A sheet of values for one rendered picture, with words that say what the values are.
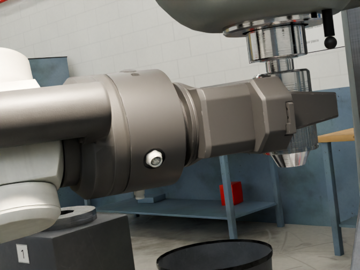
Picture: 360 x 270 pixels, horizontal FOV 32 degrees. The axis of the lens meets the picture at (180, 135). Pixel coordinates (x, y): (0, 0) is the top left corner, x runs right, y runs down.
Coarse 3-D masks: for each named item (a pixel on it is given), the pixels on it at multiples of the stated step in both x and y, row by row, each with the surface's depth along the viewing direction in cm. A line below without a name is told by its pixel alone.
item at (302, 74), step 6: (276, 72) 49; (282, 72) 49; (288, 72) 49; (294, 72) 49; (300, 72) 49; (306, 72) 50; (252, 78) 51; (282, 78) 49; (288, 78) 49; (294, 78) 49; (300, 78) 49; (306, 78) 50
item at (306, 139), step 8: (288, 88) 49; (296, 88) 49; (304, 88) 50; (304, 128) 50; (312, 128) 50; (296, 136) 49; (304, 136) 49; (312, 136) 50; (296, 144) 49; (304, 144) 50; (312, 144) 50; (272, 152) 50; (280, 152) 50; (288, 152) 49; (296, 152) 49
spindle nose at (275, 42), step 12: (288, 24) 49; (300, 24) 50; (252, 36) 50; (264, 36) 49; (276, 36) 49; (288, 36) 49; (300, 36) 49; (252, 48) 50; (264, 48) 49; (276, 48) 49; (288, 48) 49; (300, 48) 49; (252, 60) 50
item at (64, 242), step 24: (72, 216) 74; (96, 216) 78; (120, 216) 78; (24, 240) 73; (48, 240) 70; (72, 240) 72; (96, 240) 74; (120, 240) 77; (0, 264) 77; (24, 264) 74; (48, 264) 71; (72, 264) 71; (96, 264) 74; (120, 264) 77
